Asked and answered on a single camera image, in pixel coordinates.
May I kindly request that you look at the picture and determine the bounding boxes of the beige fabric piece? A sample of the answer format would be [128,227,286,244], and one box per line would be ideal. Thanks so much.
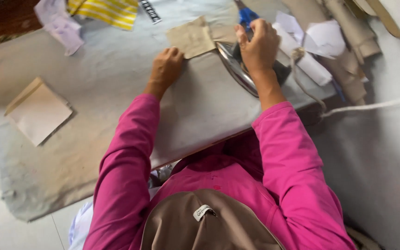
[166,16,238,59]

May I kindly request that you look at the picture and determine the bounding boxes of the pink shirt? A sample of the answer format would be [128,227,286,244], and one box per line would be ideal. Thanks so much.
[83,93,357,250]

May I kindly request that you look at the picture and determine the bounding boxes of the black and white label strip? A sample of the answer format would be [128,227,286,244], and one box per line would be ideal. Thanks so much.
[139,0,163,24]

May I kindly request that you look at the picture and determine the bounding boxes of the wooden stick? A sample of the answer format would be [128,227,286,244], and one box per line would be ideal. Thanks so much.
[352,0,400,39]

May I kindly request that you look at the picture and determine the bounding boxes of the lavender cloth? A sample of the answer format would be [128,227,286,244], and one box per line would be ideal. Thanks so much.
[34,0,85,56]

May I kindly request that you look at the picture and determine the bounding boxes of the person's left hand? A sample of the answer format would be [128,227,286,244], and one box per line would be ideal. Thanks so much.
[150,47,185,88]

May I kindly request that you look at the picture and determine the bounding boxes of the heap of beige fabric rolls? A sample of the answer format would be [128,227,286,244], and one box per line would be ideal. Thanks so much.
[281,0,382,106]

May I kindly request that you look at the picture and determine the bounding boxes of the blue pen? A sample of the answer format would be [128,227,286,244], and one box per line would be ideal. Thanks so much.
[331,79,347,103]

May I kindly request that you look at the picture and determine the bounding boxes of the white paper roll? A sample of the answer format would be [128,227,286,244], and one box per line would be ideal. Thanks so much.
[272,22,333,87]

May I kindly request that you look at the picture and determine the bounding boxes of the yellow striped cloth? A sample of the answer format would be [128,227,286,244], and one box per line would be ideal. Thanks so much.
[67,0,139,31]

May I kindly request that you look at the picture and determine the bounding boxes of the grey ironing table cover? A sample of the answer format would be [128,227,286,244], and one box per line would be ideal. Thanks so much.
[0,0,338,223]

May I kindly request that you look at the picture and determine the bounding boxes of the crumpled white paper sheets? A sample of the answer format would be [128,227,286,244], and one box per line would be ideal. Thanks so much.
[276,11,347,59]

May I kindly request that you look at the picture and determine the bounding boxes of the silver and black clothes iron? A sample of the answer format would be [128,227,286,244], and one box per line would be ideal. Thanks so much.
[216,33,292,98]

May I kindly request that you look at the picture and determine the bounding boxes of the white iron cord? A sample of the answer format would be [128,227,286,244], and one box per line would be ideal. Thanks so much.
[290,47,400,119]

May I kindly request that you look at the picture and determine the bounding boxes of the blue-handled scissors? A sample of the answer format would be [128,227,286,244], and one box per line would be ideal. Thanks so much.
[234,0,260,32]

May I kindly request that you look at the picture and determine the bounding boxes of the folded beige fabric stack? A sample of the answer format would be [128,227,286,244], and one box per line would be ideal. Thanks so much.
[4,77,73,147]

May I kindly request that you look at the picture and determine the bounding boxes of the brown headscarf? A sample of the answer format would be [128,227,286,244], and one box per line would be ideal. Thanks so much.
[140,189,286,250]

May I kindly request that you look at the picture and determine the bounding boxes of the person's right hand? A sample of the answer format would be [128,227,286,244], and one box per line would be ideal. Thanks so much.
[235,18,281,74]

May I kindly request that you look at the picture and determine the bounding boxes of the dark patterned rug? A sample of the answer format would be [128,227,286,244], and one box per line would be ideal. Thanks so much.
[0,0,43,53]

